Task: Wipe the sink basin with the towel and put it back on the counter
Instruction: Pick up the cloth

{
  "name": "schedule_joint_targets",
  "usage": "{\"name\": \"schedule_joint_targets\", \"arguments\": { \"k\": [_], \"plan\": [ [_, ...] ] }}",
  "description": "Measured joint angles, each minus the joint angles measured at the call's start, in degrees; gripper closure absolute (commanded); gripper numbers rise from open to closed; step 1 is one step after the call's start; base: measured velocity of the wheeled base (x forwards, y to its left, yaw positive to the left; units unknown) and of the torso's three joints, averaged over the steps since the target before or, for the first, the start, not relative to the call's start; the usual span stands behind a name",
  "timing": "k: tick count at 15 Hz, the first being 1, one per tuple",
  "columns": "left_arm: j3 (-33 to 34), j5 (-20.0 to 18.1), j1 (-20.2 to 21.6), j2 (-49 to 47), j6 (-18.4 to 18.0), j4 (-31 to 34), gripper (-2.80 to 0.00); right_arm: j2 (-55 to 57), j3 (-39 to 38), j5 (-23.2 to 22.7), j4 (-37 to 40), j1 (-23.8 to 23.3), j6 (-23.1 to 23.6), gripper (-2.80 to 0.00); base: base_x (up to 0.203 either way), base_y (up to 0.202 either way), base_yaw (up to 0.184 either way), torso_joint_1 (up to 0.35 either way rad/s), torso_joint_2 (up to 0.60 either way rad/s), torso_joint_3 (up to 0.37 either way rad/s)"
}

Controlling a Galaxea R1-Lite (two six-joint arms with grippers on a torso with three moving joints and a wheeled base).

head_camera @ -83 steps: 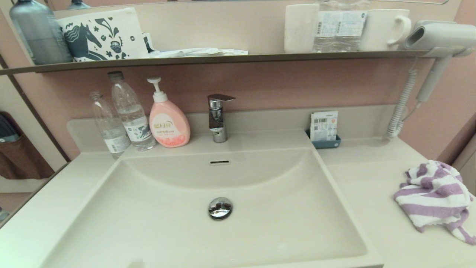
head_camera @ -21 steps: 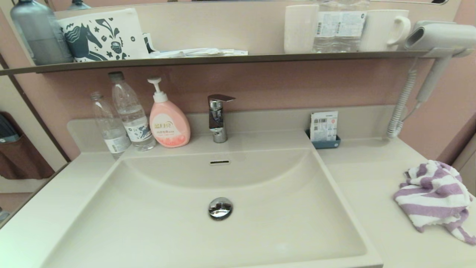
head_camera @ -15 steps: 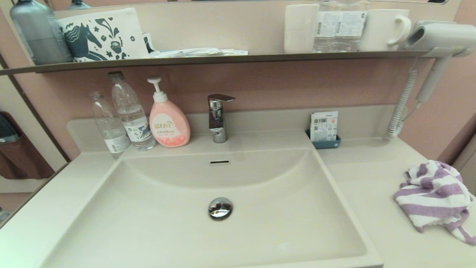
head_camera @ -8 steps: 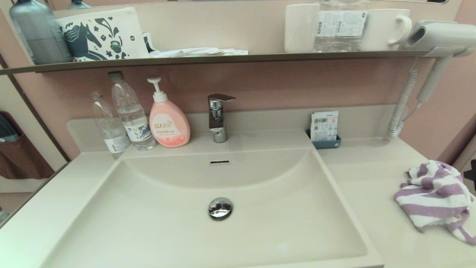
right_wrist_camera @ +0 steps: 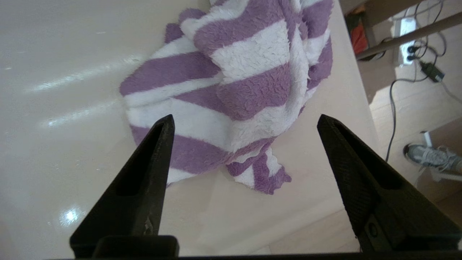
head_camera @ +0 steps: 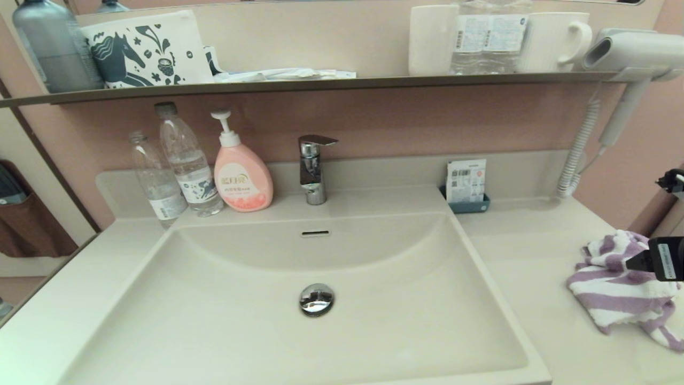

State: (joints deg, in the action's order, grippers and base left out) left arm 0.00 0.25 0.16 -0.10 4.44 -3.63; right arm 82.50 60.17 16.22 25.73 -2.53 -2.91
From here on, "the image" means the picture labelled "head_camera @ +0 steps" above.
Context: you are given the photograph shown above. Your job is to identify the purple white striped towel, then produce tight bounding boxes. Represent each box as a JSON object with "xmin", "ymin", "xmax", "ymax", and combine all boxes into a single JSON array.
[{"xmin": 565, "ymin": 230, "xmax": 684, "ymax": 352}]

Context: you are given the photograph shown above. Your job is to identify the chrome faucet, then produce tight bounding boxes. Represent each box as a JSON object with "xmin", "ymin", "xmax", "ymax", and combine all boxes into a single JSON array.
[{"xmin": 298, "ymin": 135, "xmax": 339, "ymax": 206}]

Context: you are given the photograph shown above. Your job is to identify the beige sink basin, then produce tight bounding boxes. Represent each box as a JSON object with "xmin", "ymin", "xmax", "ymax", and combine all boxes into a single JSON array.
[{"xmin": 59, "ymin": 211, "xmax": 551, "ymax": 385}]

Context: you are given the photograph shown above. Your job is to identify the blue plastic tray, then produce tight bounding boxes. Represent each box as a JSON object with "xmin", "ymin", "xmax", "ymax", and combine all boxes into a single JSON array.
[{"xmin": 439, "ymin": 184, "xmax": 490, "ymax": 214}]

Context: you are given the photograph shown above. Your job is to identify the white hair dryer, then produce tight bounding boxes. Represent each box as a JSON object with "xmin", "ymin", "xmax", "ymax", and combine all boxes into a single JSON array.
[{"xmin": 581, "ymin": 28, "xmax": 684, "ymax": 150}]

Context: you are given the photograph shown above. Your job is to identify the chrome drain stopper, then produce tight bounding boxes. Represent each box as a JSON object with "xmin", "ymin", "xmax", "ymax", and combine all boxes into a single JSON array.
[{"xmin": 299, "ymin": 283, "xmax": 335, "ymax": 317}]

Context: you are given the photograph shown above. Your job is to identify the flat white plastic packets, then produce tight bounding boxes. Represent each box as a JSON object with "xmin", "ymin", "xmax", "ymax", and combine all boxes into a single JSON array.
[{"xmin": 214, "ymin": 68, "xmax": 357, "ymax": 83}]

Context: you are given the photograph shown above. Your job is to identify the pink soap pump bottle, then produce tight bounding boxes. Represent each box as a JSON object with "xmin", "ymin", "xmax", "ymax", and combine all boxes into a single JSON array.
[{"xmin": 210, "ymin": 109, "xmax": 274, "ymax": 213}]

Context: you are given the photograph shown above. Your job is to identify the tall clear water bottle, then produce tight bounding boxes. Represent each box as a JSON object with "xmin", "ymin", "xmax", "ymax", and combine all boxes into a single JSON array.
[{"xmin": 154, "ymin": 102, "xmax": 224, "ymax": 217}]

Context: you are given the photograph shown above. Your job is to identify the small clear water bottle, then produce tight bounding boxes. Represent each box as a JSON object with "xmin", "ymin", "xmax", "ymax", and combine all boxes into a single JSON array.
[{"xmin": 128, "ymin": 131, "xmax": 188, "ymax": 229}]

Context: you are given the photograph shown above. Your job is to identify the horse print white pouch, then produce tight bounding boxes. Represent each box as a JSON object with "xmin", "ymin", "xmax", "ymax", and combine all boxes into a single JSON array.
[{"xmin": 80, "ymin": 10, "xmax": 214, "ymax": 89}]

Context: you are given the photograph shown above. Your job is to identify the large grey plastic bottle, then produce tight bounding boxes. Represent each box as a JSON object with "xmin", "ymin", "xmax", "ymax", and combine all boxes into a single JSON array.
[{"xmin": 12, "ymin": 0, "xmax": 105, "ymax": 95}]

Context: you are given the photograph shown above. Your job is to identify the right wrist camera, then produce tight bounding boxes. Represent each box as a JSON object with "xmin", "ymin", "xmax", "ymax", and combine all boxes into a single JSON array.
[{"xmin": 656, "ymin": 168, "xmax": 684, "ymax": 199}]

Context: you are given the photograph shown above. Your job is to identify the white coiled dryer cord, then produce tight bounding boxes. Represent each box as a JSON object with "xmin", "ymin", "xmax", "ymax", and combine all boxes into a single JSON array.
[{"xmin": 556, "ymin": 84, "xmax": 607, "ymax": 201}]

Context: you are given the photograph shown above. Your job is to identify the white mug with handle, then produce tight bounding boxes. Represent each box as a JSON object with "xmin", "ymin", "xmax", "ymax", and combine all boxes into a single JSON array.
[{"xmin": 517, "ymin": 12, "xmax": 593, "ymax": 74}]

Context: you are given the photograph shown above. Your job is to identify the white cup without handle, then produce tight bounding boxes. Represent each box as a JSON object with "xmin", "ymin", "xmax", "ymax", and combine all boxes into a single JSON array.
[{"xmin": 408, "ymin": 5, "xmax": 459, "ymax": 76}]

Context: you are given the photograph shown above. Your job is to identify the brown wall shelf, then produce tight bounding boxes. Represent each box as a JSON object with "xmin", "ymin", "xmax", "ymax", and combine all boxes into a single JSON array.
[{"xmin": 0, "ymin": 72, "xmax": 615, "ymax": 109}]

